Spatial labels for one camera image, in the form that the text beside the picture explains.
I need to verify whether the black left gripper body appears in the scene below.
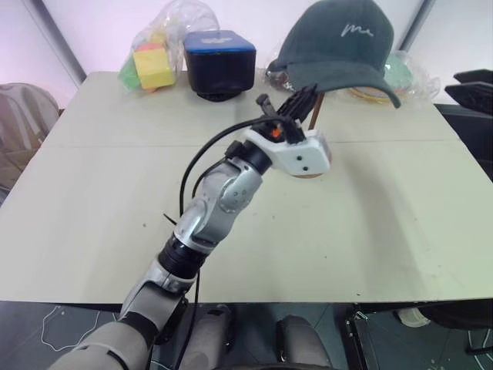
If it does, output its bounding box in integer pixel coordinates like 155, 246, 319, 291
263, 113, 308, 147

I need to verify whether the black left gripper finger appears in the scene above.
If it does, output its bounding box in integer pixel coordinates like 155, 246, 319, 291
276, 82, 320, 123
255, 93, 278, 118

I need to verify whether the dark green baseball cap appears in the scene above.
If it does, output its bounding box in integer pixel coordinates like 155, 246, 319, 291
274, 0, 402, 109

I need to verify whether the black box with blue lid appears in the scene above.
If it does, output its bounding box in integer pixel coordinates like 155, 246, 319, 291
183, 29, 258, 103

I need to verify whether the clear bag of toy blocks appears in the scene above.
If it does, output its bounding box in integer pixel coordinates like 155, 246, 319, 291
116, 0, 221, 94

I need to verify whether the yellow toy block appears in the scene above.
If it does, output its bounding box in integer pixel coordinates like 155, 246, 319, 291
132, 47, 175, 90

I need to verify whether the green toy block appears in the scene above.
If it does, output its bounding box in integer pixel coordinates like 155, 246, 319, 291
117, 61, 142, 90

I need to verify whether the black office chair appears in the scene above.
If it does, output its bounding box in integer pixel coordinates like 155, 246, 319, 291
444, 68, 493, 116

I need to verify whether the dark rounded grey shape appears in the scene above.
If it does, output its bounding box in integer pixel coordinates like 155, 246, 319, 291
274, 314, 333, 370

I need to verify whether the white round roll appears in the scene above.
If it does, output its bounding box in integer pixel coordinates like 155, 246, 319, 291
398, 307, 429, 328

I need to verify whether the grey upholstered chair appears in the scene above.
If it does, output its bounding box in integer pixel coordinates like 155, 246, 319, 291
0, 82, 62, 201

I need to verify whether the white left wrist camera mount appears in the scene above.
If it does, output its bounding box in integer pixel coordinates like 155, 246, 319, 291
242, 125, 332, 178

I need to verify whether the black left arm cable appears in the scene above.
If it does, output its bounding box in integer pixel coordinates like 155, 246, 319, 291
175, 116, 287, 370

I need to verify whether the black metal frame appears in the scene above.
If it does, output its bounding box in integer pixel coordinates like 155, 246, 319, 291
341, 302, 493, 370

